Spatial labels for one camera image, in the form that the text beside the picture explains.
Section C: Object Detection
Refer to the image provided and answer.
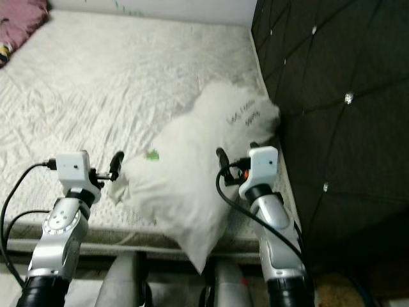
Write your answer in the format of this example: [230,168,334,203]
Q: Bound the white pillow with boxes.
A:
[107,79,282,276]

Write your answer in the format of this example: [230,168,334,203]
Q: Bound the dark bed base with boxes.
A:
[0,246,301,269]

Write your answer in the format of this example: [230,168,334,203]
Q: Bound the silver robot right leg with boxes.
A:
[200,256,254,307]

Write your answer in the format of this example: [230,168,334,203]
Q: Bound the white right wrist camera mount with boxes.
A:
[239,145,279,187]

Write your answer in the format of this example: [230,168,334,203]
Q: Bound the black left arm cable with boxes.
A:
[0,160,58,292]

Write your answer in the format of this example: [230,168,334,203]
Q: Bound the silver robot leg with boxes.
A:
[93,249,155,307]
[200,256,254,307]

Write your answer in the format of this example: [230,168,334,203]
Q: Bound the purple cartoon print blanket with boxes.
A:
[0,0,50,66]

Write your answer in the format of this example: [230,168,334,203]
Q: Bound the silver robot left leg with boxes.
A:
[93,249,155,307]

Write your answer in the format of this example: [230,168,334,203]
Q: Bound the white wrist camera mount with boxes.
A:
[239,145,279,187]
[55,150,92,191]

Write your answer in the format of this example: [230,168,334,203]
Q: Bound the white quilted mattress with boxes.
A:
[0,8,302,255]

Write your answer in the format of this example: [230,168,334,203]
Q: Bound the black tufted headboard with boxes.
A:
[249,0,409,272]

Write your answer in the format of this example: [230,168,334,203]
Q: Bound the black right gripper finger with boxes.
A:
[215,146,232,181]

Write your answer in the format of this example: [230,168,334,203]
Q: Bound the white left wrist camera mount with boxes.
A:
[55,150,92,191]

